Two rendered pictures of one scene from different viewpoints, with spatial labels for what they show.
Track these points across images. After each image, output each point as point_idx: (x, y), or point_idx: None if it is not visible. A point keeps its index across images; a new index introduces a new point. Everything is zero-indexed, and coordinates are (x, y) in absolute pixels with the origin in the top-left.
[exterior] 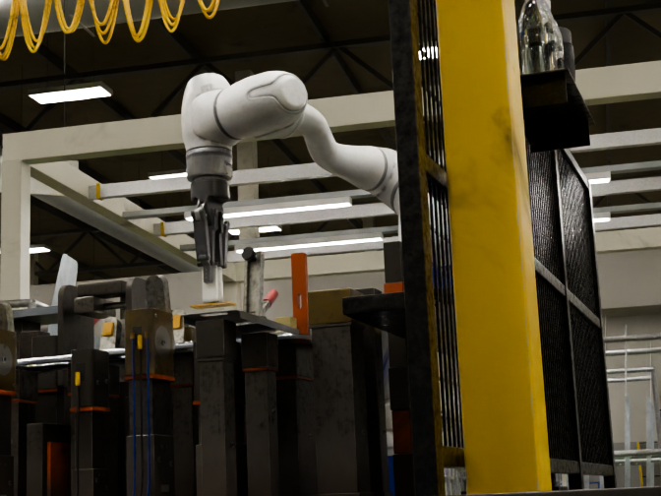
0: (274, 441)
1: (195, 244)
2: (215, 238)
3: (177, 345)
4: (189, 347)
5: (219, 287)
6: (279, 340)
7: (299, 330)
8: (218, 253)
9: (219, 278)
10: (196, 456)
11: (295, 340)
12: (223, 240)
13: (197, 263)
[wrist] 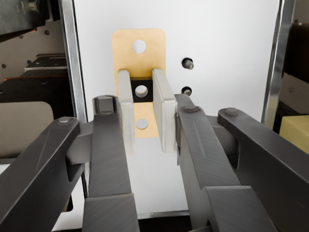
0: None
1: (21, 153)
2: (194, 217)
3: (60, 21)
4: (151, 0)
5: (156, 118)
6: (156, 170)
7: (77, 228)
8: (182, 176)
9: (158, 132)
10: (27, 65)
11: (171, 186)
12: (279, 220)
13: (92, 101)
